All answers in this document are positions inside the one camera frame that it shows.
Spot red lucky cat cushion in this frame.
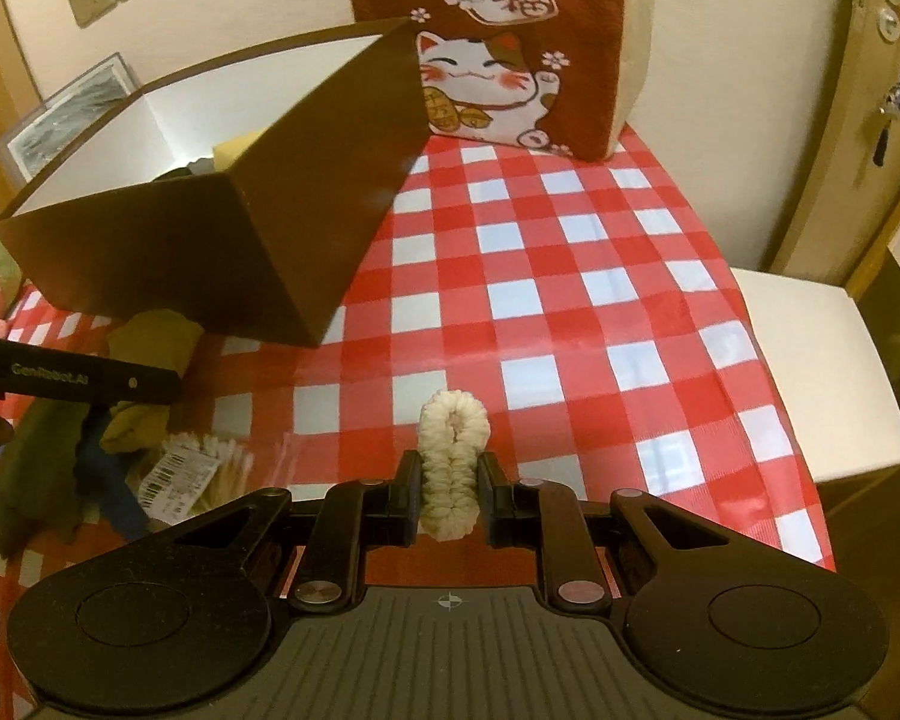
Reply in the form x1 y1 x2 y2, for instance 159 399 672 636
351 0 655 161

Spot brown cardboard box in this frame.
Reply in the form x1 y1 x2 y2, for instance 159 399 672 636
0 18 430 348

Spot beige sock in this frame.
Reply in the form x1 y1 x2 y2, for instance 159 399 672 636
100 309 203 455

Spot white scrunchie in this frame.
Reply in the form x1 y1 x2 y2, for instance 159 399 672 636
418 390 491 541

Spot white chair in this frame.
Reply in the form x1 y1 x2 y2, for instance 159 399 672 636
733 268 900 483

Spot framed grey picture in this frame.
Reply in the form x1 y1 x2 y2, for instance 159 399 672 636
0 52 137 190

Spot cotton swabs plastic bag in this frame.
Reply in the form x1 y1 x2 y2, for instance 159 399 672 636
137 434 255 527

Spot green yellow sponge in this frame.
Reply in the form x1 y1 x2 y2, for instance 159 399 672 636
212 130 265 172

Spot grey microfibre cloth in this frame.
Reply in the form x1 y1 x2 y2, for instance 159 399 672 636
0 398 109 559

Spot wooden door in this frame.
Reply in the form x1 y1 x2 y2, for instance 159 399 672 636
767 0 900 284

